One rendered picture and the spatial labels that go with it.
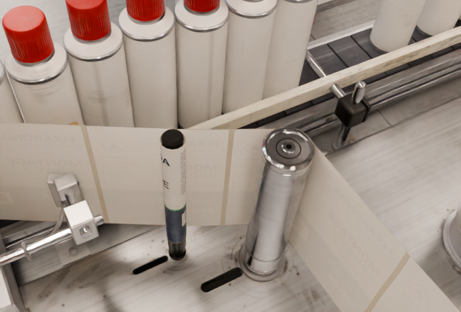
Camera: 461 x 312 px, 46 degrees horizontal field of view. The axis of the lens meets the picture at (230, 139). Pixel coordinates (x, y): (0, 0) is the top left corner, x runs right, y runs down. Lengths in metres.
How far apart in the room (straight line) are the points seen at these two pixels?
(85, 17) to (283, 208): 0.22
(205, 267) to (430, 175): 0.27
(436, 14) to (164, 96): 0.40
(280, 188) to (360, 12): 0.54
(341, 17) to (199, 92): 0.37
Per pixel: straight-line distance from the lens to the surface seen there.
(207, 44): 0.52
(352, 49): 0.75
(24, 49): 0.46
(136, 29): 0.50
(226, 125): 0.60
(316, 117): 0.67
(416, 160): 0.66
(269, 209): 0.43
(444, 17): 0.79
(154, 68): 0.52
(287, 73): 0.62
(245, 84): 0.59
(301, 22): 0.57
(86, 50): 0.49
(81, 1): 0.47
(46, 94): 0.49
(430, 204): 0.63
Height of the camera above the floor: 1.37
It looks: 53 degrees down
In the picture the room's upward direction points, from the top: 6 degrees clockwise
